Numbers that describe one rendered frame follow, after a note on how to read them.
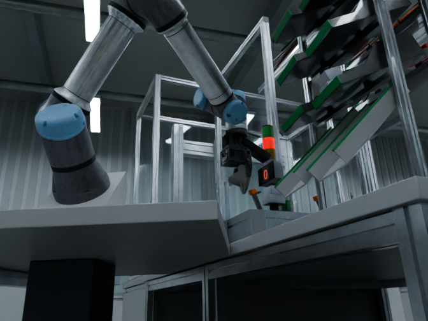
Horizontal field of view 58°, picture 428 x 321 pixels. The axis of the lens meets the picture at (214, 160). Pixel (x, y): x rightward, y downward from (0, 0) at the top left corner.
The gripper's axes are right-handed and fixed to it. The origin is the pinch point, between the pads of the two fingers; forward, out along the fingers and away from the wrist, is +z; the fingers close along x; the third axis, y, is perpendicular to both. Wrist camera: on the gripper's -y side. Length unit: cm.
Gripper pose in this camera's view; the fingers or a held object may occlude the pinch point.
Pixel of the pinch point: (246, 190)
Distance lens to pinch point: 126.1
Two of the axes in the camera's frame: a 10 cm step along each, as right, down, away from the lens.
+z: 0.3, 9.3, -3.5
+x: 3.8, -3.4, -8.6
